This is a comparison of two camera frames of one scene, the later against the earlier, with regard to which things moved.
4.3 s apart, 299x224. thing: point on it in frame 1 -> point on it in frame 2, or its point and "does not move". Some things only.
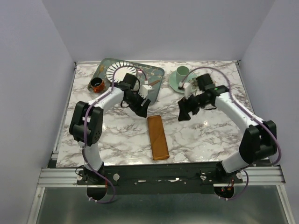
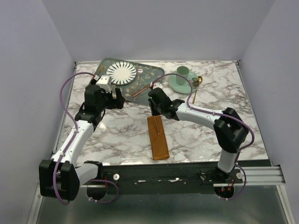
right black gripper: (184, 108) -> (153, 112)
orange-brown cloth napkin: (158, 139) does not move
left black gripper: (139, 110) -> (117, 103)
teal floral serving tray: (153, 75) does not move
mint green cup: (182, 72) does not move
